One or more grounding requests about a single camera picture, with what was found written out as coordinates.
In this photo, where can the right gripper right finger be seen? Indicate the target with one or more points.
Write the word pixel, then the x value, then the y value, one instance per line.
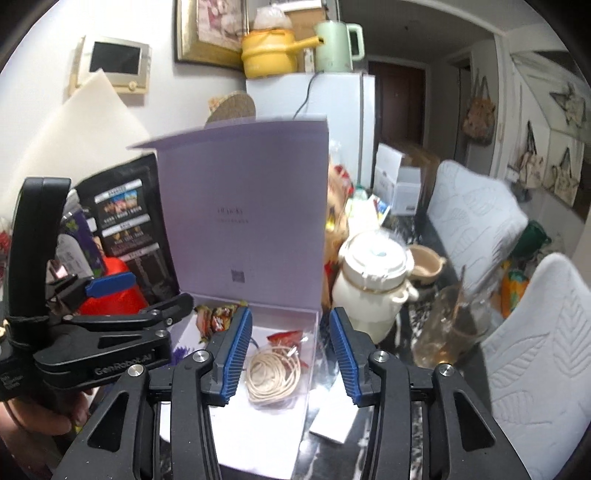
pixel 352 350

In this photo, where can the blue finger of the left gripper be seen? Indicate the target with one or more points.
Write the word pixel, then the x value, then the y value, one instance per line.
pixel 109 285

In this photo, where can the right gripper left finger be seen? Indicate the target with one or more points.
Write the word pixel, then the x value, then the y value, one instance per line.
pixel 228 350

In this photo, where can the brown gold snack packet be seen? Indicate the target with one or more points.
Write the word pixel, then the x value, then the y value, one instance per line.
pixel 210 320

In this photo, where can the clear bag with white cord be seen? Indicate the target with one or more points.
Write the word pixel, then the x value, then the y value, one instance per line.
pixel 276 381

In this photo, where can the red gold cartoon snack packet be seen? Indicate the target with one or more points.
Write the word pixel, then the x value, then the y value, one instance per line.
pixel 287 343

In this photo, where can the lavender gift box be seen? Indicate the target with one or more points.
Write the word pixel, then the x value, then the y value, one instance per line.
pixel 243 206

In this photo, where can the red plastic container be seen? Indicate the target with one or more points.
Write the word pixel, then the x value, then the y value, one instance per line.
pixel 127 302

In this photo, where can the cream ceramic jar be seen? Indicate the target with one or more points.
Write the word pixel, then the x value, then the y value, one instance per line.
pixel 373 283

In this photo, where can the black printed pouch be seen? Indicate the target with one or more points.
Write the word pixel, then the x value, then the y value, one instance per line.
pixel 124 204

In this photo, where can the glass cup with spoon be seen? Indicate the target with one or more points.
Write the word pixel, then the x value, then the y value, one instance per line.
pixel 453 327

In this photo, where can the white foam board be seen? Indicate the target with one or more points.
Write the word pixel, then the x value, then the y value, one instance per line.
pixel 92 132

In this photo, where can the white small carton box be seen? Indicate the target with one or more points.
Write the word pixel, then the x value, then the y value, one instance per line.
pixel 397 185

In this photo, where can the grey leaf pattern chair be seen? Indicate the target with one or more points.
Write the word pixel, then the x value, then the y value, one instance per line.
pixel 538 368

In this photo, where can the white mini fridge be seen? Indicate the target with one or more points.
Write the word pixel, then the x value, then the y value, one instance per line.
pixel 346 100

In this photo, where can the hanging tote bag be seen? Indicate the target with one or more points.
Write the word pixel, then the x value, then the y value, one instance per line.
pixel 479 122

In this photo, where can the gold framed picture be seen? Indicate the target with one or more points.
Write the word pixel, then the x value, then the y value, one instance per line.
pixel 209 32

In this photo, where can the green electric kettle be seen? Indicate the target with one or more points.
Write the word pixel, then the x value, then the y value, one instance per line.
pixel 342 46

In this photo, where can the yellow pot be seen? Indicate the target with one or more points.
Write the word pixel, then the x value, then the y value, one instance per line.
pixel 273 52

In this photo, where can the wall intercom panel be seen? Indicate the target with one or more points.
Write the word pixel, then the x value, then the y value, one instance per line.
pixel 126 64

